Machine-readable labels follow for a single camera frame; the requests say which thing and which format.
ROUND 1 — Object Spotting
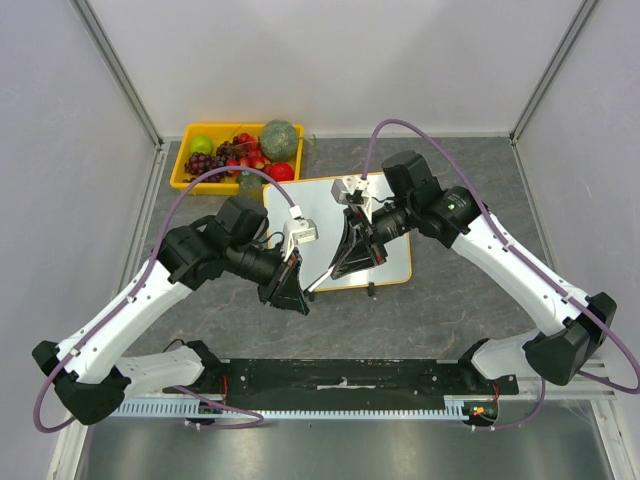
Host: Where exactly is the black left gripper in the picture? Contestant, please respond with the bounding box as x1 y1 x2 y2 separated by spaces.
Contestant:
227 240 310 316

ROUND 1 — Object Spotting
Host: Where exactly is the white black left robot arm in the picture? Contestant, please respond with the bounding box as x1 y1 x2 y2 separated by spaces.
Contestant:
32 196 318 425

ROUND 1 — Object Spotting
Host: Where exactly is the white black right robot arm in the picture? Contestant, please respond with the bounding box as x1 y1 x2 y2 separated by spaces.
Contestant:
330 150 617 394

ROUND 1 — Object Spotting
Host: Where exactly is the yellow framed whiteboard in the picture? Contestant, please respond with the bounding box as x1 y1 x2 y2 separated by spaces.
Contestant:
281 176 412 291

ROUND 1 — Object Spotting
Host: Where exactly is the red tomato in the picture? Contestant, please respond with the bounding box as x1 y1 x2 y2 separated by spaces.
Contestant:
269 163 295 182

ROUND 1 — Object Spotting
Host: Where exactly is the green avocado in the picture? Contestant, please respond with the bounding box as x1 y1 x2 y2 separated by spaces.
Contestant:
236 171 261 185

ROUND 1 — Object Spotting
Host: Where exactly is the red cherry bunch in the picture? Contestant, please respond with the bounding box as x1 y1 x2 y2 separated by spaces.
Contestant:
225 132 267 171

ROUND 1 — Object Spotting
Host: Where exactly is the green netted melon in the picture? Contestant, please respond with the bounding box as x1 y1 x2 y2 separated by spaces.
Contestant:
260 119 298 161

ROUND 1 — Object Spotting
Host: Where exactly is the dark purple grape bunch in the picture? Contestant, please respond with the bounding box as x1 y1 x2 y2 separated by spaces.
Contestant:
183 142 230 178

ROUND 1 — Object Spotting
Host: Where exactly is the green apple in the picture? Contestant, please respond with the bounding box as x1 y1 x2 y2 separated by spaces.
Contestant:
189 135 214 155

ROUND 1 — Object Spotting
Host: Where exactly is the yellow plastic fruit tray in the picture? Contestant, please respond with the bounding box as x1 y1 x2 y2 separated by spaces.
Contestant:
170 123 304 191

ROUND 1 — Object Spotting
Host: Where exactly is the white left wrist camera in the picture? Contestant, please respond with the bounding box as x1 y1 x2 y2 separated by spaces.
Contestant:
282 217 319 259

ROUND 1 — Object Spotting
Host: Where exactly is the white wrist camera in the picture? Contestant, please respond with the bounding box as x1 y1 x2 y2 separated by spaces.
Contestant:
331 175 372 220
282 217 319 259

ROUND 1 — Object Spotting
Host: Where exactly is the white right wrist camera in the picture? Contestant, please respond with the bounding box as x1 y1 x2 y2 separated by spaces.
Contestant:
331 175 372 220

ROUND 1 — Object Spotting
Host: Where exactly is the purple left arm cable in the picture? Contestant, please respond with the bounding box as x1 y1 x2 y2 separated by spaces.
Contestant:
34 166 301 433

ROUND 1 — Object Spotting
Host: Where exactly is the light blue cable duct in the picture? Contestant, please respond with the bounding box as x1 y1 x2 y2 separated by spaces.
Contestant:
112 395 474 420

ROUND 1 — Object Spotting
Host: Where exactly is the aluminium frame post left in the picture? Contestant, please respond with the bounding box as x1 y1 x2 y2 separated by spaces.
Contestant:
70 0 164 150

